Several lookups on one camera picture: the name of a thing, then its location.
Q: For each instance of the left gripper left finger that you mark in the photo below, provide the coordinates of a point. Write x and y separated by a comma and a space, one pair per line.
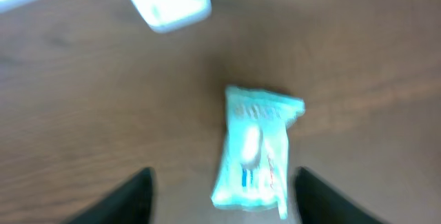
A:
130, 203

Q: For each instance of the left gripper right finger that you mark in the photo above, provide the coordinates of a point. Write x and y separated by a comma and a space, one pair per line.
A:
319, 203

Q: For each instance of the light green candy packet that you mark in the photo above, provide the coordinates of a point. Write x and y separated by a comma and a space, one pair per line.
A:
253, 168

